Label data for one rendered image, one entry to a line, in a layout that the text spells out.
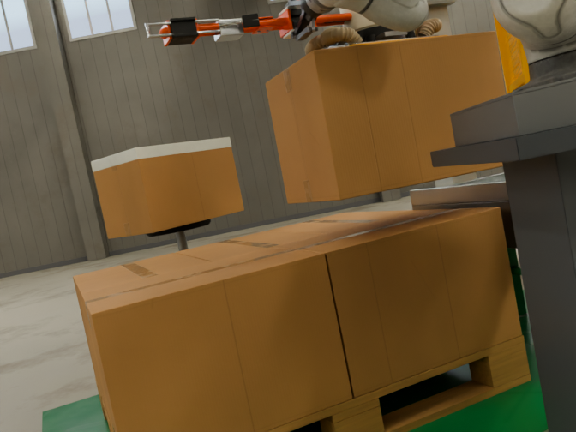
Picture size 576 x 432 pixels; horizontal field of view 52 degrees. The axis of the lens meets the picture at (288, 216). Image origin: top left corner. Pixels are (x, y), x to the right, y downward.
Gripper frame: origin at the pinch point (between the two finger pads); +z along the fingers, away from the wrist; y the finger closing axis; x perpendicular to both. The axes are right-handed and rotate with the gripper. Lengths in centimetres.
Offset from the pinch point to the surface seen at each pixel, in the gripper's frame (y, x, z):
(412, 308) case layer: 87, 11, -19
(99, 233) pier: 71, -3, 847
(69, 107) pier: -137, -6, 847
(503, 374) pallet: 115, 38, -19
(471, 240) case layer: 73, 35, -19
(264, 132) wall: -39, 286, 766
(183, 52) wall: -194, 186, 801
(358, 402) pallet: 107, -11, -19
